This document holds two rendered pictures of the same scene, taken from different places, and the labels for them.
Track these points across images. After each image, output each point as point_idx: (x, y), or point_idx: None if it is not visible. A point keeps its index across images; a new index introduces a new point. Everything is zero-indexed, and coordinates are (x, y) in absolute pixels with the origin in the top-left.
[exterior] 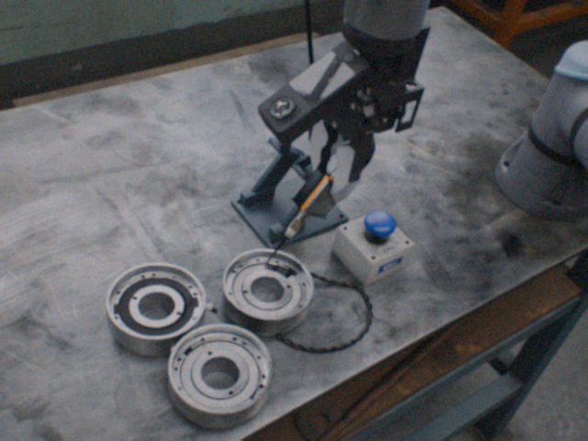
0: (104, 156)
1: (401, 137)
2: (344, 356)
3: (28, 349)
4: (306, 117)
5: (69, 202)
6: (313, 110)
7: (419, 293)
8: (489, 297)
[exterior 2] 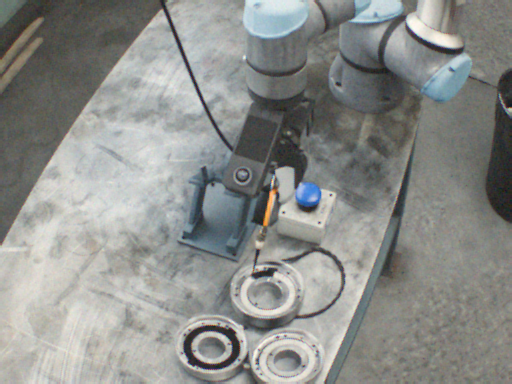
0: (69, 260)
1: (248, 101)
2: (343, 300)
3: None
4: (264, 172)
5: (83, 309)
6: (266, 165)
7: (356, 224)
8: (395, 196)
